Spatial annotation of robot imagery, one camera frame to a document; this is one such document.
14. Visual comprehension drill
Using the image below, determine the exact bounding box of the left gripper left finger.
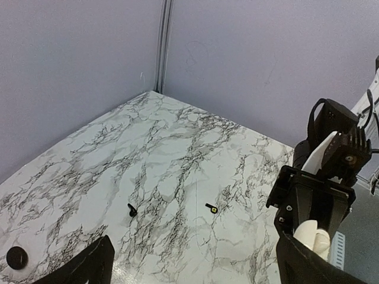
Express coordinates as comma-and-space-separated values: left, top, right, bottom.
35, 235, 115, 284

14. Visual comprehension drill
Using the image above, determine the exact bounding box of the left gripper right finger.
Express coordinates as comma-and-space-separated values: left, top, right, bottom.
276, 233, 363, 284

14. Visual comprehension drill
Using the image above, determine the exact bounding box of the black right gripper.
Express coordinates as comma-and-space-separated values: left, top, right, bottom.
266, 166, 355, 243

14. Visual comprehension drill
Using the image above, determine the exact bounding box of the white earbud charging case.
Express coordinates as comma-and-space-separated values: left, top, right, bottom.
293, 220, 331, 261

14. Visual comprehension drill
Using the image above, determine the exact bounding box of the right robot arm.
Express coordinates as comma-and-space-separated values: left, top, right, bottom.
266, 75, 378, 249

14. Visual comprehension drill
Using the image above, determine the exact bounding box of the black round charging case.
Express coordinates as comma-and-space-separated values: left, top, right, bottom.
6, 246, 28, 270

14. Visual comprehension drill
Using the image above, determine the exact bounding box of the black earbud centre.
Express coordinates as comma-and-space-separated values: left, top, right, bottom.
127, 203, 137, 218

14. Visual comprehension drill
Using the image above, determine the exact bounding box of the black earbud with yellow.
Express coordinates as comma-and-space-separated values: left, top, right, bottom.
205, 203, 218, 214

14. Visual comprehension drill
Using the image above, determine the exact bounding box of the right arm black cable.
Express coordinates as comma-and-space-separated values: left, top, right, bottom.
355, 88, 379, 154

